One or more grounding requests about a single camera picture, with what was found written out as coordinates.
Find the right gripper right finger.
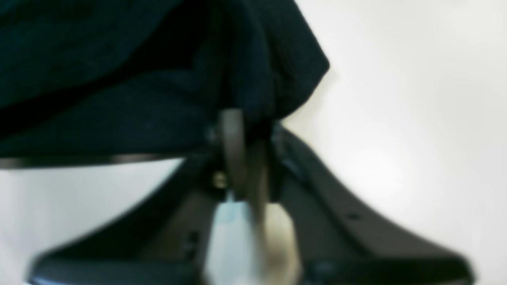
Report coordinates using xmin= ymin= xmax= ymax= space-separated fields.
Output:
xmin=256 ymin=123 xmax=475 ymax=285

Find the black printed t-shirt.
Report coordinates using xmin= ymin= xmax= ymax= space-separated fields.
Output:
xmin=0 ymin=0 xmax=330 ymax=158

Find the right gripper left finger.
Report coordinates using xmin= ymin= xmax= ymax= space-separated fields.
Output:
xmin=28 ymin=109 xmax=247 ymax=285

